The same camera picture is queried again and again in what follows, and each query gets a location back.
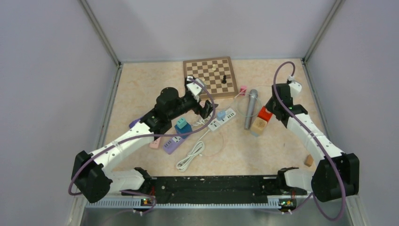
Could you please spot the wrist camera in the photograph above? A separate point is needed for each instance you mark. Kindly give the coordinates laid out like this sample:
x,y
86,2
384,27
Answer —
x,y
295,86
193,87

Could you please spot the small wooden cork block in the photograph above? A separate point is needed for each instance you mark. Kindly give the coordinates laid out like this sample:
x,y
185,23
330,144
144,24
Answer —
x,y
309,161

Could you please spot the light blue power strip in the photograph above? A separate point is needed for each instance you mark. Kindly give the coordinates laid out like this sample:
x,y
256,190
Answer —
x,y
256,133

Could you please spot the pink power strip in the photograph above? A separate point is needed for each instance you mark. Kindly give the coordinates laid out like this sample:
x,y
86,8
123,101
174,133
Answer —
x,y
155,144

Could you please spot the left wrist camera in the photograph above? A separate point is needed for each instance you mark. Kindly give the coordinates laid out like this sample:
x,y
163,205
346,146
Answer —
x,y
193,87

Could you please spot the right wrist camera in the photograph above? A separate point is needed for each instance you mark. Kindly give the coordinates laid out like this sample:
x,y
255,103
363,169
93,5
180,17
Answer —
x,y
295,86

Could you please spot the purple power strip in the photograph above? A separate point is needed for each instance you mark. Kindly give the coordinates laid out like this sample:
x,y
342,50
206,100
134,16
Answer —
x,y
172,144

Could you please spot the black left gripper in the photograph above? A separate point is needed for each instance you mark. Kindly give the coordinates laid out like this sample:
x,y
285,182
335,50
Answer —
x,y
205,112

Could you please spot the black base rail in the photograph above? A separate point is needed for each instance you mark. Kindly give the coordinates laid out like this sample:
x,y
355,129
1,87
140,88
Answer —
x,y
246,189

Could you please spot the silver microphone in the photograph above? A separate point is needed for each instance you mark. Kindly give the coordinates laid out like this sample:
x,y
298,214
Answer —
x,y
253,94

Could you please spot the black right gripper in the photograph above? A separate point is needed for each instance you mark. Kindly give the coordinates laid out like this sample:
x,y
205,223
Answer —
x,y
269,106

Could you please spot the orange pink charger plug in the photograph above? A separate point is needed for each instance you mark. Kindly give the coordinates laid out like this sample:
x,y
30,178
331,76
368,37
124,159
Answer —
x,y
202,104

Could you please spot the wooden cube socket adapter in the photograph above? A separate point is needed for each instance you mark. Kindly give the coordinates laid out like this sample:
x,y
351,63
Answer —
x,y
258,125

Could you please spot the teal charger plug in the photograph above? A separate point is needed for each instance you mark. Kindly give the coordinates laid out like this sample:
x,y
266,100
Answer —
x,y
181,123

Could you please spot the light blue charger plug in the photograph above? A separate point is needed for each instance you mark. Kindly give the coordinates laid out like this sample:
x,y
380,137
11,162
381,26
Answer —
x,y
221,115

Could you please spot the purple microphone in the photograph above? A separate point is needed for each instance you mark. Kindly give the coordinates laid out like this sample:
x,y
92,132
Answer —
x,y
134,122

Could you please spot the pink toy brick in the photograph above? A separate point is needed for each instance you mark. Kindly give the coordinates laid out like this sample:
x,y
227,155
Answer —
x,y
243,90

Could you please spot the wooden chessboard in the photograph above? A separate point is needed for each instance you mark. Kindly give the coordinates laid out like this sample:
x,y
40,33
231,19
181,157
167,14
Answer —
x,y
202,69

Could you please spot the red cube socket adapter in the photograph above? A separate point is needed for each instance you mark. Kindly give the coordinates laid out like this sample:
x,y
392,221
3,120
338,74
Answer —
x,y
264,114

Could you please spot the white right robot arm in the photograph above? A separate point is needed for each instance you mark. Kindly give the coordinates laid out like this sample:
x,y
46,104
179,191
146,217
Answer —
x,y
336,170

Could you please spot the blue cube socket adapter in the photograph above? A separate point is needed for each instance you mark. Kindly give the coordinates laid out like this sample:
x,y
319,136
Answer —
x,y
185,131

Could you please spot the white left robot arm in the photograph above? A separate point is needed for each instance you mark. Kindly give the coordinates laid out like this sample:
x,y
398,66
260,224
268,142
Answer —
x,y
92,173

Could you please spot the white power strip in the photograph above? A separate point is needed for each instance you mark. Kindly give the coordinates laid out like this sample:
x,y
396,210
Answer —
x,y
215,124

